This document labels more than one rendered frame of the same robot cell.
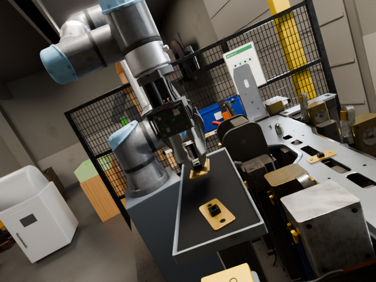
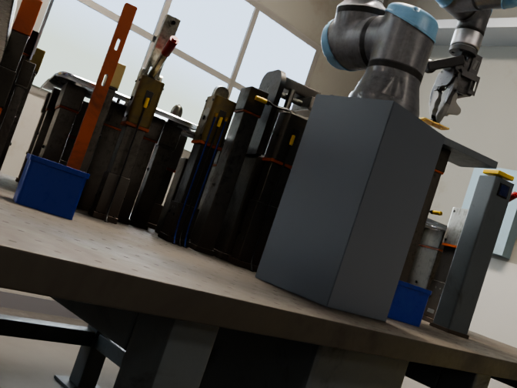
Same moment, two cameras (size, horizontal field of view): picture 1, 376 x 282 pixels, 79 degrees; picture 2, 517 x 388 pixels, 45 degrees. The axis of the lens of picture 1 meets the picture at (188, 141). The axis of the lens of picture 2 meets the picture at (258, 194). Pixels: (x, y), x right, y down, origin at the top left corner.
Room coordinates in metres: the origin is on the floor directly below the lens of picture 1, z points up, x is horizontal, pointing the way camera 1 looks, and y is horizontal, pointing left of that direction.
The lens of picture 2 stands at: (1.59, 1.20, 0.79)
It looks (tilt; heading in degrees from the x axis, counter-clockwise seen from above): 3 degrees up; 240
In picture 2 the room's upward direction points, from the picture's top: 19 degrees clockwise
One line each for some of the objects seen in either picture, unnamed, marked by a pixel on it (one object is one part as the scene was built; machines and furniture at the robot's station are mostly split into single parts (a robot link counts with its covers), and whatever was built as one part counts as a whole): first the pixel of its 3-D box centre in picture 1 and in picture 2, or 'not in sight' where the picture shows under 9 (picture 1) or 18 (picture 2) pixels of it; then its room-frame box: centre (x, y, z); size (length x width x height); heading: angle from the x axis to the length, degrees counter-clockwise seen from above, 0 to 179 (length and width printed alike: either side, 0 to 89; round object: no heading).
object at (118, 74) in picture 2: not in sight; (93, 135); (1.20, -0.30, 0.88); 0.04 x 0.04 x 0.37; 83
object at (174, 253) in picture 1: (209, 186); (428, 141); (0.46, 0.00, 1.16); 0.37 x 0.14 x 0.02; 173
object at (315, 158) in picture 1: (320, 155); not in sight; (0.65, -0.36, 1.01); 0.08 x 0.04 x 0.01; 83
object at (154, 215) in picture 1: (173, 229); (350, 206); (0.79, 0.19, 0.90); 0.20 x 0.20 x 0.40; 13
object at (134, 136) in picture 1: (131, 143); (402, 40); (0.79, 0.18, 1.27); 0.13 x 0.12 x 0.14; 98
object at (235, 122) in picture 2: not in sight; (227, 169); (0.90, -0.17, 0.91); 0.07 x 0.05 x 0.42; 83
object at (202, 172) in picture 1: (198, 166); (433, 122); (0.46, 0.00, 1.21); 0.08 x 0.04 x 0.01; 169
